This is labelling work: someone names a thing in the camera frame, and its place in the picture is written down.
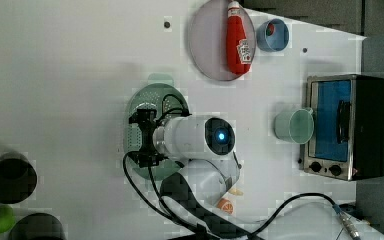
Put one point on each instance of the metal cable connector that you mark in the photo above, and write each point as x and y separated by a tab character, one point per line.
340	210

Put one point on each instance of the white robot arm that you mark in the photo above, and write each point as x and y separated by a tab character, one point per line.
203	144

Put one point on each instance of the red ketchup bottle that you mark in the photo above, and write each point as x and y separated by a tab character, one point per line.
238	51

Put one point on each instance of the banana toy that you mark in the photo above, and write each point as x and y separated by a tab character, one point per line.
236	192

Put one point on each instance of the green toy fruit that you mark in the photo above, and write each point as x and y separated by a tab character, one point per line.
7	218

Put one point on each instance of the green mug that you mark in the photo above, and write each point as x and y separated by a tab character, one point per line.
295	126

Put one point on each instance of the blue bowl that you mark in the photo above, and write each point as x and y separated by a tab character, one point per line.
275	43

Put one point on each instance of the orange slice toy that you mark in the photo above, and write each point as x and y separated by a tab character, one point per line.
225	205

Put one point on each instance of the green plastic strainer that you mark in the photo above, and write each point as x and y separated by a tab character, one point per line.
161	95

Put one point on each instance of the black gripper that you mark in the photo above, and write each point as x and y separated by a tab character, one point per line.
147	155

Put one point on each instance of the grey round plate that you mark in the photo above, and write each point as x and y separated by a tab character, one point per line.
207	39

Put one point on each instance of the black cylinder container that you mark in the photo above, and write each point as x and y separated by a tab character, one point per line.
18	178
38	226

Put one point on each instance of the strawberry toy in bowl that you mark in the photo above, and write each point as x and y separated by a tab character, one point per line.
270	29

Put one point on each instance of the toaster oven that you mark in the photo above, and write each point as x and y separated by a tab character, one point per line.
348	138

